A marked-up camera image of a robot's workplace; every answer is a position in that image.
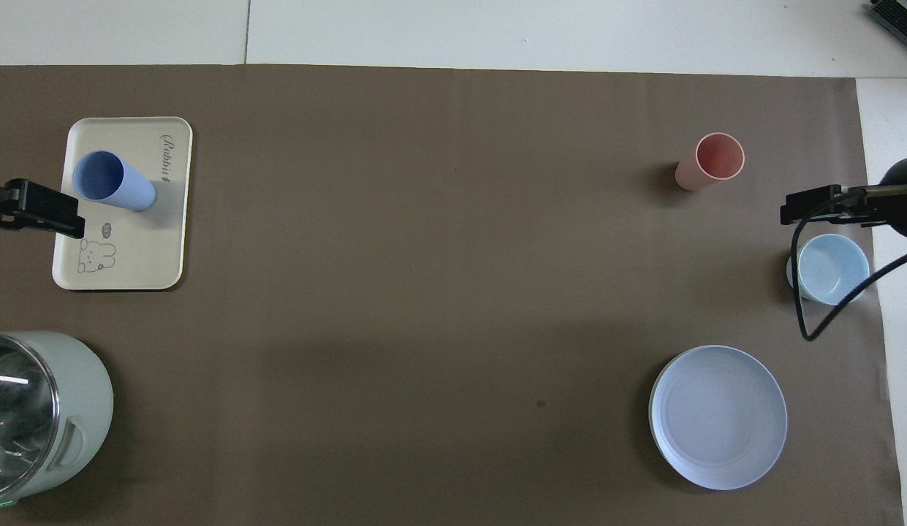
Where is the mint green cooking pot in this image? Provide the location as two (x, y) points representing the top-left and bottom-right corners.
(0, 331), (115, 511)

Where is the glass pot lid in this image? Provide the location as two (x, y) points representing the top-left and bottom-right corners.
(0, 336), (61, 498)

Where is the blue ribbed cup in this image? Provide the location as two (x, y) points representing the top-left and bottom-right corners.
(72, 150), (157, 213)

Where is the brown table mat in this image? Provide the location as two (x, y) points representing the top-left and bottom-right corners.
(0, 64), (906, 526)

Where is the light blue bowl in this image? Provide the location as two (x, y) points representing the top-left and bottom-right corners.
(786, 234), (870, 306)

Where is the pale blue plate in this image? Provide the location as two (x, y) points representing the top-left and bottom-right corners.
(648, 345), (789, 491)

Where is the pink cup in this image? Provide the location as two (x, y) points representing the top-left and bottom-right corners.
(675, 132), (746, 192)

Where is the grey ribbed device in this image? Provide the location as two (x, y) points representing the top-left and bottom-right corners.
(868, 0), (907, 39)

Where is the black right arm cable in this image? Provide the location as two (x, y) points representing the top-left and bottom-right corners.
(789, 188), (907, 342)

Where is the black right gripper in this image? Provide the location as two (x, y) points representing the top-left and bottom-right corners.
(782, 185), (896, 227)

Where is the cream rabbit print tray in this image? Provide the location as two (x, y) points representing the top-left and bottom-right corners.
(52, 117), (194, 291)

